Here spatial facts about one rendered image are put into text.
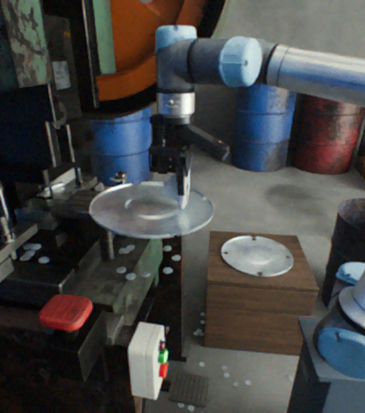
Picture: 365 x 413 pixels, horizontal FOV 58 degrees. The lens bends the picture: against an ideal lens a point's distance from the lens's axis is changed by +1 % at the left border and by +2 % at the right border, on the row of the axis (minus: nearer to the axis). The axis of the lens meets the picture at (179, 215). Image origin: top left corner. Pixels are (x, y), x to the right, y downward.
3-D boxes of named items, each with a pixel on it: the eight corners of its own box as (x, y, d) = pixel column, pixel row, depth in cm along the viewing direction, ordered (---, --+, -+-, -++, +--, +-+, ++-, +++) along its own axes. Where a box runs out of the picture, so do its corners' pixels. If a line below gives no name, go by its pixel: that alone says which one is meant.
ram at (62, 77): (103, 150, 81) (87, 9, 68) (73, 168, 68) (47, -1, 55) (40, 146, 85) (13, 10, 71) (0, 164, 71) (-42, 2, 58)
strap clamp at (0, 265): (44, 242, 78) (36, 202, 73) (-6, 287, 63) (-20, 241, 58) (22, 239, 79) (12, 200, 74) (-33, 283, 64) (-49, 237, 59)
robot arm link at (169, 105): (197, 90, 67) (190, 94, 60) (196, 113, 69) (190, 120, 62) (161, 89, 68) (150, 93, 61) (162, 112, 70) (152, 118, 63)
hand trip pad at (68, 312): (100, 332, 55) (94, 297, 52) (83, 362, 50) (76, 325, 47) (62, 326, 57) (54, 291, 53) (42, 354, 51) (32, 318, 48)
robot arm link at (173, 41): (186, 24, 54) (144, 26, 58) (185, 95, 59) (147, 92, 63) (207, 27, 60) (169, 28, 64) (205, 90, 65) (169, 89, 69)
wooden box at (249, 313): (286, 294, 166) (296, 235, 151) (302, 356, 133) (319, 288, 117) (207, 288, 170) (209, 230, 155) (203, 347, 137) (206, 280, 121)
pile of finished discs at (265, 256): (286, 239, 147) (286, 238, 147) (299, 279, 121) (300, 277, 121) (221, 235, 150) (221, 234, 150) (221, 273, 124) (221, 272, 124)
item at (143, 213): (102, 250, 60) (102, 246, 60) (81, 191, 84) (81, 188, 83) (237, 226, 71) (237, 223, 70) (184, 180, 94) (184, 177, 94)
